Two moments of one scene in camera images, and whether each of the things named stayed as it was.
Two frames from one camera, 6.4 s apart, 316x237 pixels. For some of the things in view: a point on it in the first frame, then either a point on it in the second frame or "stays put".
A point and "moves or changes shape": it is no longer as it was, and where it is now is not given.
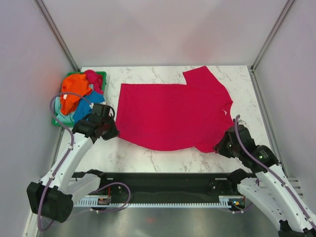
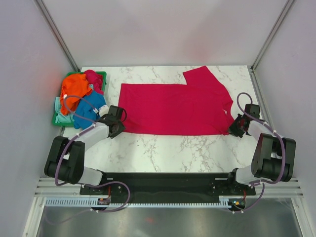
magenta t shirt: [164, 117] moves or changes shape
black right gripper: [219, 148] -> [232, 130]
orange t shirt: [76, 83] stays put
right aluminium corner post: [287, 7] stays put
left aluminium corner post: [58, 34] stays put
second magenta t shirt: [95, 79] stays put
